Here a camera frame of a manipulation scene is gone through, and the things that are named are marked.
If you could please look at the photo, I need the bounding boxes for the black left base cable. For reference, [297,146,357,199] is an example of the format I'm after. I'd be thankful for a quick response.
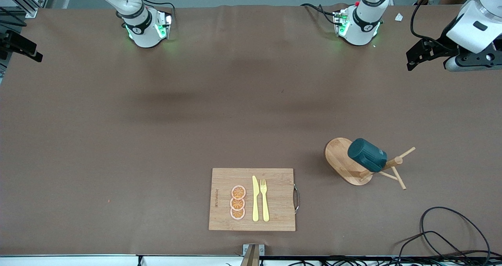
[301,3,338,25]

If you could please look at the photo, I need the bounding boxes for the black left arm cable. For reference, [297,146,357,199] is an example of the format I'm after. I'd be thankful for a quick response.
[410,0,446,44]

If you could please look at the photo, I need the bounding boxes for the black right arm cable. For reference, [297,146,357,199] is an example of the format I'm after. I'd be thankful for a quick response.
[0,7,27,27]

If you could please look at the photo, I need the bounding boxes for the wooden cup rack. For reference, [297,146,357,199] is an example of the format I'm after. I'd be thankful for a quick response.
[325,137,416,191]

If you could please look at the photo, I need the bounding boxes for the black cables along table edge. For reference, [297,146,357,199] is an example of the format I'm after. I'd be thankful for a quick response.
[226,255,502,266]

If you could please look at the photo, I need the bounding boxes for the black right base cable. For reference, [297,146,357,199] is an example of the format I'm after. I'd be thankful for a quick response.
[122,0,176,23]

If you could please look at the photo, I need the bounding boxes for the yellow plastic fork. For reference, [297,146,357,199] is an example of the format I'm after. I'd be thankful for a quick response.
[260,179,270,222]

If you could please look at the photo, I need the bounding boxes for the brown table cover sheet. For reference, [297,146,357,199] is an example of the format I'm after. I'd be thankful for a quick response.
[0,4,502,257]

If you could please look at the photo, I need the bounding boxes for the black looped cable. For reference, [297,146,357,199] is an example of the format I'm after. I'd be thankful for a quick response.
[420,206,491,259]
[398,231,475,266]

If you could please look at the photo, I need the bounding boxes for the yellow plastic knife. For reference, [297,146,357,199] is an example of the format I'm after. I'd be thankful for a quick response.
[252,175,260,222]

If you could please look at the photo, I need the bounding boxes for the wooden cutting board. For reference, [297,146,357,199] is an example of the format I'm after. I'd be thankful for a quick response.
[209,168,300,232]

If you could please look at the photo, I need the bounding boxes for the black base cable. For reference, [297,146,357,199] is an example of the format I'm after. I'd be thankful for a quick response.
[301,3,338,25]
[122,0,176,23]

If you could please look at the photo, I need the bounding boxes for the metal edge bracket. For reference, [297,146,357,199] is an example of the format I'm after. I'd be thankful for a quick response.
[243,244,265,266]

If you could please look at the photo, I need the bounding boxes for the dark green cup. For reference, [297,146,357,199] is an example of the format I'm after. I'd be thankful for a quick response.
[347,138,388,173]

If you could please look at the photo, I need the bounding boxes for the aluminium frame profile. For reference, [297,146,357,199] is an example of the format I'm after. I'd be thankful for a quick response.
[0,0,53,18]

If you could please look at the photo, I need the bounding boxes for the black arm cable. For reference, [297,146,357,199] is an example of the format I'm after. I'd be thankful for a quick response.
[410,0,446,44]
[0,7,27,27]

